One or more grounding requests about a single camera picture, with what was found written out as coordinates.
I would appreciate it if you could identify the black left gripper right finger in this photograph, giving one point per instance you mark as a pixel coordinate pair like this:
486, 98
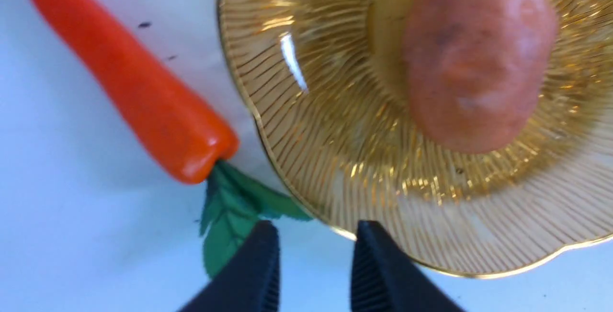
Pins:
383, 279

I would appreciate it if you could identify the brown toy potato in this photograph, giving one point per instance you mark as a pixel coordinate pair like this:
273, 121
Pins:
475, 68

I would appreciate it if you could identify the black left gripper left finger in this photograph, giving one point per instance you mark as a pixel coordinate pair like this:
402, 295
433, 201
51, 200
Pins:
250, 281

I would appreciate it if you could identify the orange toy carrot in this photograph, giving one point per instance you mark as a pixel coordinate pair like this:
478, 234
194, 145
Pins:
177, 128

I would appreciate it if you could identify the amber ribbed plastic plate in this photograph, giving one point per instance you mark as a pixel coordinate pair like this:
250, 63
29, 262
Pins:
323, 80

